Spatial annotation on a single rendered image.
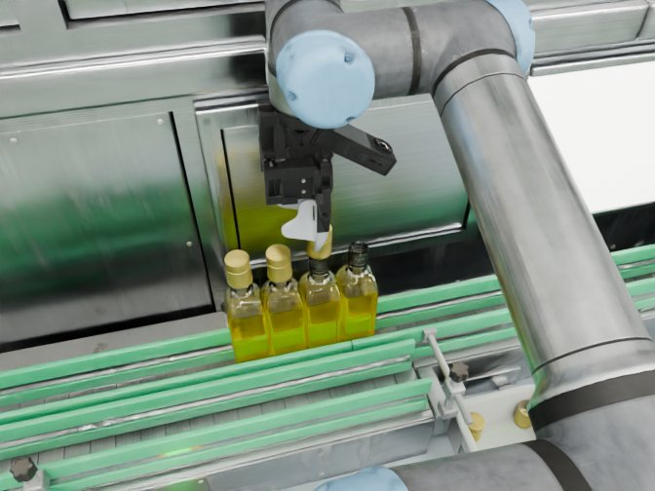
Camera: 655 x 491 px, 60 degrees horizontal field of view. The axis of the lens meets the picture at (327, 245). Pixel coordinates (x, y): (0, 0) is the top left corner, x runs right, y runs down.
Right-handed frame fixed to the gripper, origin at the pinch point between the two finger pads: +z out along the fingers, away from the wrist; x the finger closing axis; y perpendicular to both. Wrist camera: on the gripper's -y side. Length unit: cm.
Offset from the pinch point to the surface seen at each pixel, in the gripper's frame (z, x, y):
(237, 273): 3.9, 2.3, 11.6
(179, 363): 28.7, -1.8, 23.1
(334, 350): 22.5, 3.8, -2.2
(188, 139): -7.2, -14.0, 16.5
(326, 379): 27.6, 5.7, -0.6
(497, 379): 39, 4, -34
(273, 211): 6.3, -12.5, 5.3
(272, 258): 2.5, 1.5, 6.7
